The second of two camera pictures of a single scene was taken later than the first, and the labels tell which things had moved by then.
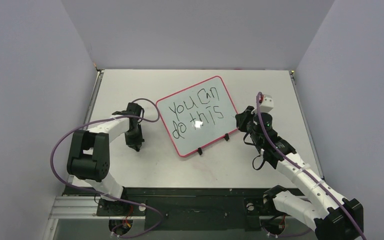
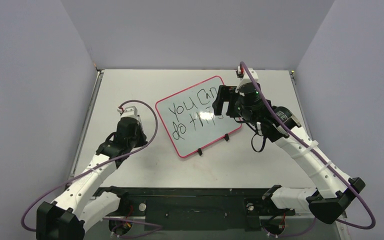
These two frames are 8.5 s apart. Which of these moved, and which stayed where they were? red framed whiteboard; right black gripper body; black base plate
Moved: right black gripper body
Stayed: black base plate; red framed whiteboard
